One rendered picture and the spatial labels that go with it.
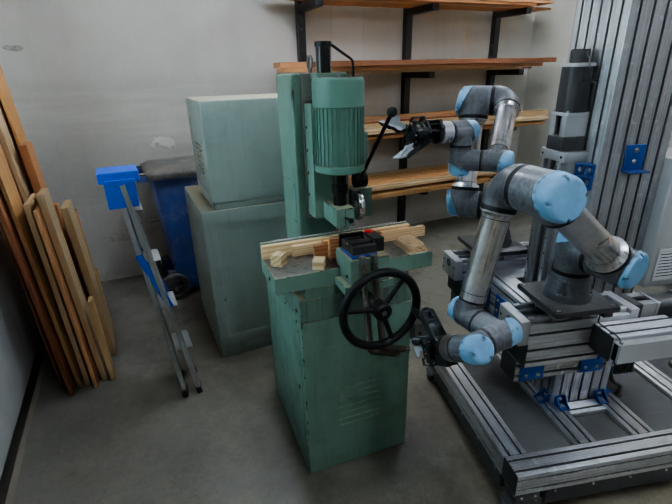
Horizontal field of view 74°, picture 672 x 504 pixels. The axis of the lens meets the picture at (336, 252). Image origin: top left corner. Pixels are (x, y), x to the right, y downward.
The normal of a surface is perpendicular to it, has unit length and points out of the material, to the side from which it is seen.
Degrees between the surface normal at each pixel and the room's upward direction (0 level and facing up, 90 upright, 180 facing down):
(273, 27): 90
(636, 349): 90
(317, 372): 90
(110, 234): 90
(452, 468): 0
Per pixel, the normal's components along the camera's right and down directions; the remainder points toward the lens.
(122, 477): -0.03, -0.93
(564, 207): 0.32, 0.28
